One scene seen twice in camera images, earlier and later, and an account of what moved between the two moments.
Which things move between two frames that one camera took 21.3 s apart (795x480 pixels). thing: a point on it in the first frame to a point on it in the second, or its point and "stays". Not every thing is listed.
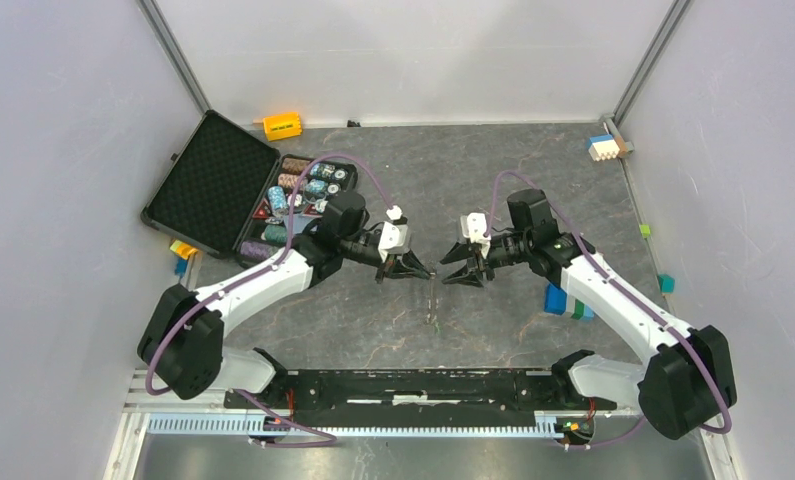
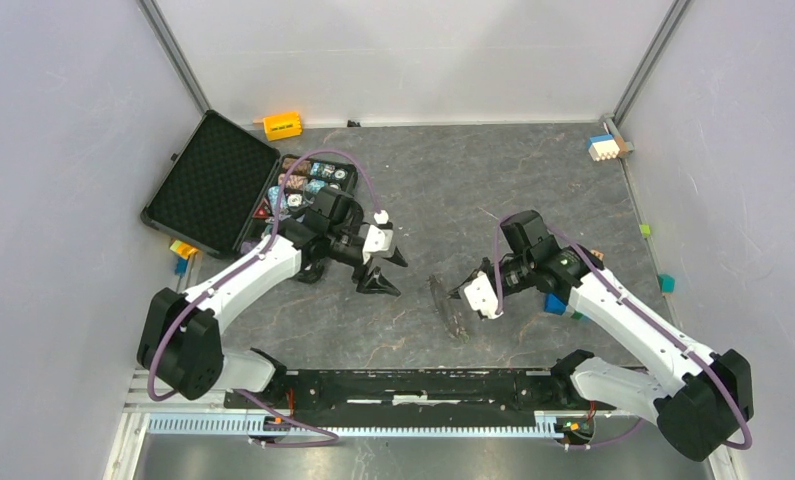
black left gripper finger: (397, 270) to (378, 283)
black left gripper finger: (410, 258) to (397, 258)
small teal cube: (667, 284) stays
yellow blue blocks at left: (182, 252) stays
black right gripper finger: (461, 251) to (456, 291)
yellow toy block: (281, 126) stays
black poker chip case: (235, 196) stays
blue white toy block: (603, 147) stays
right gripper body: (497, 252) to (511, 275)
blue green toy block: (555, 303) stays
